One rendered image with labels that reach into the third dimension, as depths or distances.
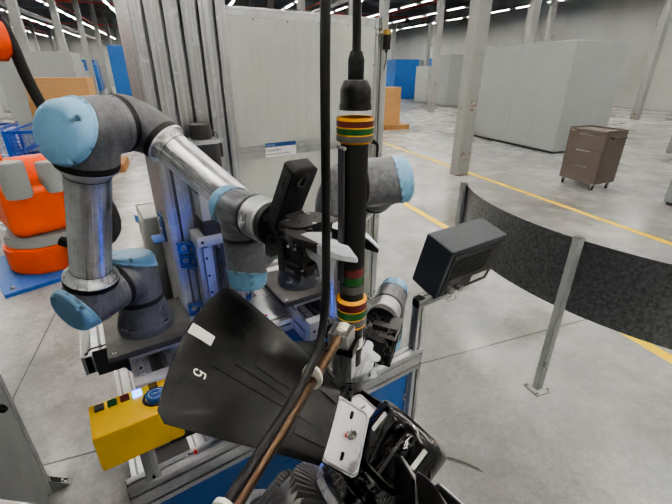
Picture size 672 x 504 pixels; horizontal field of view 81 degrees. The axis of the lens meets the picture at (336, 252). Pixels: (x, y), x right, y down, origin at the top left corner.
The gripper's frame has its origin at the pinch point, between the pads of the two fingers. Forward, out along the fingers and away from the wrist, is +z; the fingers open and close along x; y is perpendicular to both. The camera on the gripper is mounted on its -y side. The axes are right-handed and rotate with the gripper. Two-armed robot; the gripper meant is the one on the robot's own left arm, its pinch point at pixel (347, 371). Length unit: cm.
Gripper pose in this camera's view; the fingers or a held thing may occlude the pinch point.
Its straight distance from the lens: 79.7
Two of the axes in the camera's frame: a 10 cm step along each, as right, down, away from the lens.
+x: -1.0, 8.9, 4.5
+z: -3.3, 4.0, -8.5
